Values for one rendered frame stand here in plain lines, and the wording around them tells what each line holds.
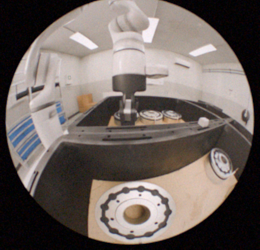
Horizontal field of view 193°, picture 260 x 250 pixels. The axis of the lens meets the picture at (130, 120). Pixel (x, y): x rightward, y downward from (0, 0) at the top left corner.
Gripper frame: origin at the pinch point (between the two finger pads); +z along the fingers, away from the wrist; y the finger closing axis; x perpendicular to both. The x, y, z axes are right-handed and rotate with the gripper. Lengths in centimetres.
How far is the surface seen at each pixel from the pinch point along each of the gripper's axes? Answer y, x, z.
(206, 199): 21.3, 15.4, 2.5
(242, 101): -28, 347, -59
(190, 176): 13.9, 13.4, 2.5
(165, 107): -19.9, 18.6, -1.8
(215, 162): 14.6, 20.1, -0.4
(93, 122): 4.2, -7.6, -4.9
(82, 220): 22.3, -5.5, 0.8
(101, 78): -287, -132, -55
